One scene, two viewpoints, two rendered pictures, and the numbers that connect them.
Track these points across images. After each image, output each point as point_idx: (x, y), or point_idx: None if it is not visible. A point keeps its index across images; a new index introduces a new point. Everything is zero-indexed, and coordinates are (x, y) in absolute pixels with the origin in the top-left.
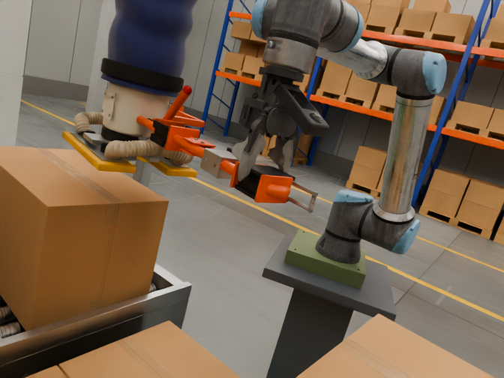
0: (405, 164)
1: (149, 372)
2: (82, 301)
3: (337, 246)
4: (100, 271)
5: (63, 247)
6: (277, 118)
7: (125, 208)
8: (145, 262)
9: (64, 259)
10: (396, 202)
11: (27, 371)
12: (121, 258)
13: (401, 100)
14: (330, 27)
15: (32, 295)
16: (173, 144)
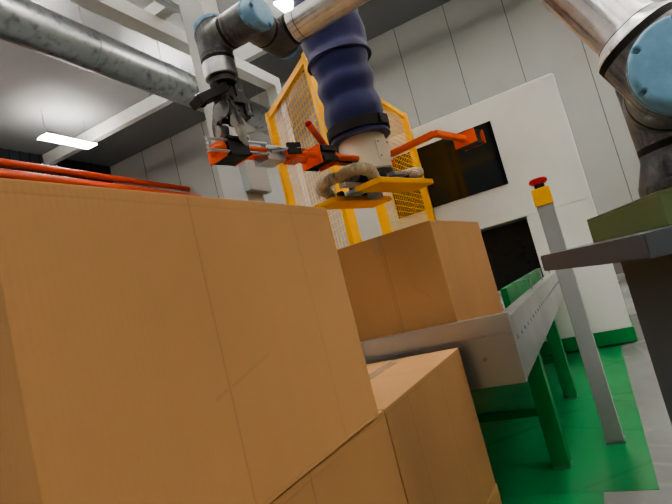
0: None
1: (373, 371)
2: (386, 330)
3: (642, 170)
4: (391, 300)
5: (351, 281)
6: (216, 110)
7: (387, 238)
8: (434, 289)
9: (356, 291)
10: (582, 32)
11: None
12: (405, 287)
13: None
14: (216, 36)
15: None
16: (306, 164)
